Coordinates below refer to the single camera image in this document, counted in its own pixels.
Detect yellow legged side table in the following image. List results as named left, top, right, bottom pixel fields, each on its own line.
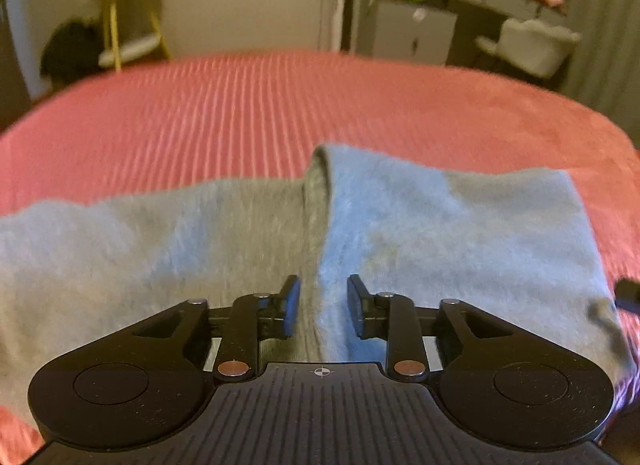
left=94, top=0, right=171, bottom=72

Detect grey sweatpants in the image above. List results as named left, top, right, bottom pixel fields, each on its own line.
left=1, top=144, right=637, bottom=416

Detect black bag on floor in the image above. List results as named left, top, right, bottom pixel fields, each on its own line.
left=40, top=20, right=103, bottom=89

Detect red ribbed bedspread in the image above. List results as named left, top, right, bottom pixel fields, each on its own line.
left=1, top=52, right=639, bottom=464

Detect cream upholstered chair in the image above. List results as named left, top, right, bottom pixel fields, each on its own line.
left=474, top=18, right=582, bottom=81

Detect grey drawer cabinet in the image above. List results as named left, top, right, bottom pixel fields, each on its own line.
left=354, top=0, right=458, bottom=66

